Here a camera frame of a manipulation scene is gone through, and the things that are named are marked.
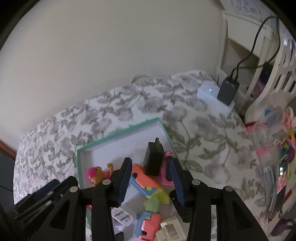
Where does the pink watch band toy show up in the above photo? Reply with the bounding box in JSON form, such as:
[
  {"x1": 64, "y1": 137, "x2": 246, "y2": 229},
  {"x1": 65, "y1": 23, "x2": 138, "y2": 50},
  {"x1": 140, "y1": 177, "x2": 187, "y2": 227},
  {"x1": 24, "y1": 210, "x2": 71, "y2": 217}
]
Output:
[{"x1": 160, "y1": 152, "x2": 173, "y2": 186}]

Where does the cream plastic frame piece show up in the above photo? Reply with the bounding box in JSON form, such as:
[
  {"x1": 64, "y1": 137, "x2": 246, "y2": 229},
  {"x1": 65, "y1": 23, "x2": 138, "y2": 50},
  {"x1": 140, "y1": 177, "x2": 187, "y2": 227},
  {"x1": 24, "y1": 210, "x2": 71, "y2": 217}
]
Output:
[{"x1": 156, "y1": 215, "x2": 186, "y2": 241}]

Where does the white wall charger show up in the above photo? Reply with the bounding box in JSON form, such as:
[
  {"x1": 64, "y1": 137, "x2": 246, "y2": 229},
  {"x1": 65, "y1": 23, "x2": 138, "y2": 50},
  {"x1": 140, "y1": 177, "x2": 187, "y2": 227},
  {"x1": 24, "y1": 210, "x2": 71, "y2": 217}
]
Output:
[{"x1": 111, "y1": 207, "x2": 133, "y2": 226}]

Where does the pink helmet dog figure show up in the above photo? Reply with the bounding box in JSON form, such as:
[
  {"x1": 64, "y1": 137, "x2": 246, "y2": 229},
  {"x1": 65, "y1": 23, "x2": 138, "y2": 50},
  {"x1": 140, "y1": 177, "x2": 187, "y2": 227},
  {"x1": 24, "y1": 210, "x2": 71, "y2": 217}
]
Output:
[{"x1": 86, "y1": 163, "x2": 113, "y2": 185}]

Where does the black wall charger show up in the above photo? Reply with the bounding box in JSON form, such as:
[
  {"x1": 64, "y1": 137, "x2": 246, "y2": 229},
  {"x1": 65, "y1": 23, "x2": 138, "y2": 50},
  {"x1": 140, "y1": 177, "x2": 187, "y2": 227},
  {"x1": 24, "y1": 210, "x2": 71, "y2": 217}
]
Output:
[{"x1": 144, "y1": 138, "x2": 164, "y2": 177}]

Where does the black toy car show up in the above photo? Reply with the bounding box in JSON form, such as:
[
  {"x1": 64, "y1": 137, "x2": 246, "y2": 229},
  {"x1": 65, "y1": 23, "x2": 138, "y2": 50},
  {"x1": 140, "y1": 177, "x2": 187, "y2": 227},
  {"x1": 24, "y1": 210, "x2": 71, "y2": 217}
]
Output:
[{"x1": 169, "y1": 190, "x2": 192, "y2": 223}]

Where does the teal rimmed white box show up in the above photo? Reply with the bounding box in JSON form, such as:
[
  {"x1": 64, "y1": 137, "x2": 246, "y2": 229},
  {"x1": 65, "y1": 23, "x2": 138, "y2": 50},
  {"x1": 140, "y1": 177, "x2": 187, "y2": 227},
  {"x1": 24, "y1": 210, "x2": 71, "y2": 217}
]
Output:
[{"x1": 77, "y1": 118, "x2": 177, "y2": 240}]

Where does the floral grey white blanket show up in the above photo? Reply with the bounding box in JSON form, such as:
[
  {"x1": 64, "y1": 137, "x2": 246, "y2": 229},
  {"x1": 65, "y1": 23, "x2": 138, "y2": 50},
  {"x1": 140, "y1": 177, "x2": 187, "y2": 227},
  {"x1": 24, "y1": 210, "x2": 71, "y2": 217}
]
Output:
[{"x1": 13, "y1": 70, "x2": 268, "y2": 230}]

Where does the clear bag of toys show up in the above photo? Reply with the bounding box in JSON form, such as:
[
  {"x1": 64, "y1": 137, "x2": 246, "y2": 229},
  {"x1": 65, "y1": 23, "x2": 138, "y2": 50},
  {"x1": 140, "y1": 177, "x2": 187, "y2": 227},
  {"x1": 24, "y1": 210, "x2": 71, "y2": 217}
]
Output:
[{"x1": 245, "y1": 106, "x2": 295, "y2": 240}]

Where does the white power strip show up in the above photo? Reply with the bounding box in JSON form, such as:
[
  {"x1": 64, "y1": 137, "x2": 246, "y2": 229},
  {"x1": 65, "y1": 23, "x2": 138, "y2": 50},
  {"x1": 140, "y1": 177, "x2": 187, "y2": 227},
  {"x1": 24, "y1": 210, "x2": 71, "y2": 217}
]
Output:
[{"x1": 197, "y1": 83, "x2": 235, "y2": 118}]

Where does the dark grey power adapter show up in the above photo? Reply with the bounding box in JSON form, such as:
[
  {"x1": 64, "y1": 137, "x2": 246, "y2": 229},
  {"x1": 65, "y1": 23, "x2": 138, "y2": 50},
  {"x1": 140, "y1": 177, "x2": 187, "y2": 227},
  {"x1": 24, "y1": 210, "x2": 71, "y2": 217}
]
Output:
[{"x1": 217, "y1": 76, "x2": 239, "y2": 106}]

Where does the white shelf unit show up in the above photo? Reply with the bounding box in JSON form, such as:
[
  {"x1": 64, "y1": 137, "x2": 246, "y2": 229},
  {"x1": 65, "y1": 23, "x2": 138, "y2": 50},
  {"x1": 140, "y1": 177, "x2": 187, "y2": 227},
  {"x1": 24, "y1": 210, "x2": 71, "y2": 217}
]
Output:
[{"x1": 215, "y1": 11, "x2": 295, "y2": 123}]

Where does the black power cable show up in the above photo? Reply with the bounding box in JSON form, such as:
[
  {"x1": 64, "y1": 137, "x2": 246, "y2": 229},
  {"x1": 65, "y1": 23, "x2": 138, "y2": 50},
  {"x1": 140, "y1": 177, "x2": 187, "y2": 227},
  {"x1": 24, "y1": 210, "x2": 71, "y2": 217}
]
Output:
[{"x1": 229, "y1": 16, "x2": 282, "y2": 82}]

